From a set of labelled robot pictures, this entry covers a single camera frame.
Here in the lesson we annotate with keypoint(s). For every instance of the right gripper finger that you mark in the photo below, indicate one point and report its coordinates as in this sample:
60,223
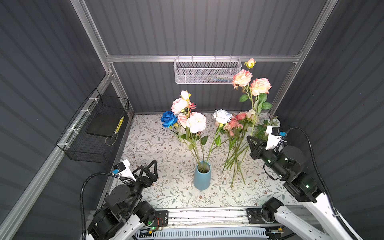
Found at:
256,151
255,143

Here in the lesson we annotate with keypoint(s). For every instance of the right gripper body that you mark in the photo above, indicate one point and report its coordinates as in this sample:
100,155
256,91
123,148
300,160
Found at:
269,157

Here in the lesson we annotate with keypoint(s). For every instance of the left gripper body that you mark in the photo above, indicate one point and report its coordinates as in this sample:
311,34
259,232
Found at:
143,183

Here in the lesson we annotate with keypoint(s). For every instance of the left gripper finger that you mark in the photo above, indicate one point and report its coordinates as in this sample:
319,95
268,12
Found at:
138,172
151,171

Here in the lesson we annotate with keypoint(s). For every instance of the blue ceramic vase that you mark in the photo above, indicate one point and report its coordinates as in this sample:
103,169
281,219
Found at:
202,175

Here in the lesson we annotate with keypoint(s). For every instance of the pink spray rose stem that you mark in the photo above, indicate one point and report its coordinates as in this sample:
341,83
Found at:
256,91

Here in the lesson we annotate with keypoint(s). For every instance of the blue rose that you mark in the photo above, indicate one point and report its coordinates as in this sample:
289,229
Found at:
169,119

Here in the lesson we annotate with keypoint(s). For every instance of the pink peony stem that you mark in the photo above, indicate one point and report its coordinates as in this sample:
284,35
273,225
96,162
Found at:
197,123

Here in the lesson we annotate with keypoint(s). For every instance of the pink multi-bloom rose stem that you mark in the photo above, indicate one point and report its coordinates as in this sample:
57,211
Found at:
183,104

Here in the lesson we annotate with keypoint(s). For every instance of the white rose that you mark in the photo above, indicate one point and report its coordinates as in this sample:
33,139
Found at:
222,117

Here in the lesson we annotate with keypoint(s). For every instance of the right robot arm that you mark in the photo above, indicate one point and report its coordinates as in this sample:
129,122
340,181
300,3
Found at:
287,164

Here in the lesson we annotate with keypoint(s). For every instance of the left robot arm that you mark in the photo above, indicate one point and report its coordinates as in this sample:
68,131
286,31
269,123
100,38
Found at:
123,212

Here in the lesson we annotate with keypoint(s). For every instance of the pile of artificial flowers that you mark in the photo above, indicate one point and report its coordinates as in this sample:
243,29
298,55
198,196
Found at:
240,126

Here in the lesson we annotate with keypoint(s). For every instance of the yellow marker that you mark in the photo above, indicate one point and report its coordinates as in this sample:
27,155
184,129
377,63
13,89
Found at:
119,125

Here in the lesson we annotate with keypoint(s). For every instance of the floral table mat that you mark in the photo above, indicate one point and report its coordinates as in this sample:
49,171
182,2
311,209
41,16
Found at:
148,140

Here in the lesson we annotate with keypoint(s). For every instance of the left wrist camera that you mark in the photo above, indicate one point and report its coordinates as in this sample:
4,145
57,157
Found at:
122,170

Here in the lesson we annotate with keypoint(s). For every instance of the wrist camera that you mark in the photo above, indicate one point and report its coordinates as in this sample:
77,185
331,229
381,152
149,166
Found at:
122,170
275,135

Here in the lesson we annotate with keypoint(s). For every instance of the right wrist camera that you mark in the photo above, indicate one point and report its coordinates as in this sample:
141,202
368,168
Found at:
275,135

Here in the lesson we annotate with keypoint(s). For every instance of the black wire basket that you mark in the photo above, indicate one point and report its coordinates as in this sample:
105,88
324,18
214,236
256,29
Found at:
92,138

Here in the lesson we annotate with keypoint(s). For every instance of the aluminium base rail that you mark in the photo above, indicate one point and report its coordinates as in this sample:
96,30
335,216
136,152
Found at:
210,218

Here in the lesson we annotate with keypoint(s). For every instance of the white wire basket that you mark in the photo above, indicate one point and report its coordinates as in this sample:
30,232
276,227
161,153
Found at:
215,71

